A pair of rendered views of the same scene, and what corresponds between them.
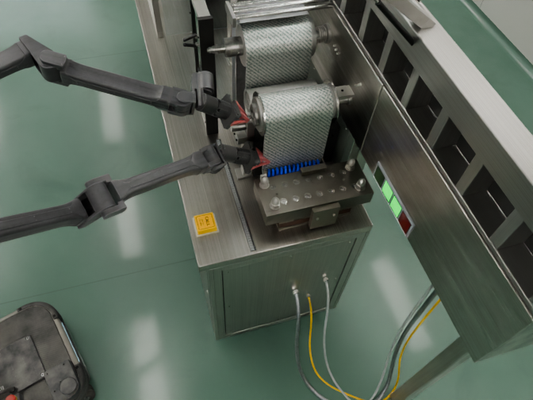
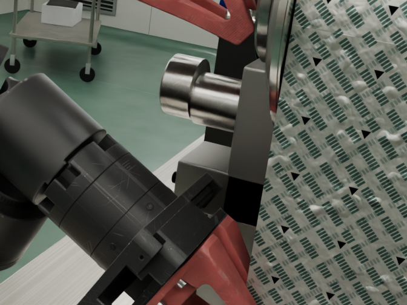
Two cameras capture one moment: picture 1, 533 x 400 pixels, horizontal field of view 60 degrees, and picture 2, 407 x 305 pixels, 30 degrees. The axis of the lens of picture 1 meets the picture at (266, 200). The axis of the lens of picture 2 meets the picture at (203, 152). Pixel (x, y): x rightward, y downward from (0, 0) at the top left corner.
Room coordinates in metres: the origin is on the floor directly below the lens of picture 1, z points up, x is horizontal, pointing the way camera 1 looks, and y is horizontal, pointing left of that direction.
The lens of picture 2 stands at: (0.75, -0.17, 1.30)
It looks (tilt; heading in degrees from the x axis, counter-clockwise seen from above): 19 degrees down; 38
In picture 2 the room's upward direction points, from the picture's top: 8 degrees clockwise
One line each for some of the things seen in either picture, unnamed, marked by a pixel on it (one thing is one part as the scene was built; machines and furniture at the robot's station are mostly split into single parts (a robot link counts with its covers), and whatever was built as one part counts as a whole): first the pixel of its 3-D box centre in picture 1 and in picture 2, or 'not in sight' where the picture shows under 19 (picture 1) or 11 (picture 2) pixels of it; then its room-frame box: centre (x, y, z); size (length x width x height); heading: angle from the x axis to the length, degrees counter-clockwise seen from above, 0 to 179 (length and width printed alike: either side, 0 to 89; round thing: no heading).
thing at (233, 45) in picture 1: (232, 46); not in sight; (1.33, 0.16, 1.34); 0.06 x 0.06 x 0.06; 21
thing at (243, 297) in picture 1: (217, 102); not in sight; (2.00, 0.34, 0.43); 2.52 x 0.64 x 0.86; 21
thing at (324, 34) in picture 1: (318, 34); not in sight; (1.45, -0.13, 1.34); 0.07 x 0.07 x 0.07; 21
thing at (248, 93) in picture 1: (281, 100); not in sight; (1.26, -0.02, 1.18); 0.26 x 0.12 x 0.12; 111
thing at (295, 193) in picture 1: (312, 190); not in sight; (1.00, -0.16, 1.00); 0.40 x 0.16 x 0.06; 111
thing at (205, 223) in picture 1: (205, 223); not in sight; (0.88, 0.21, 0.91); 0.07 x 0.07 x 0.02; 21
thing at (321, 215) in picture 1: (324, 216); not in sight; (0.92, -0.21, 0.97); 0.10 x 0.03 x 0.11; 111
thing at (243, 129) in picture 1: (243, 148); (212, 274); (1.13, 0.10, 1.05); 0.06 x 0.05 x 0.31; 111
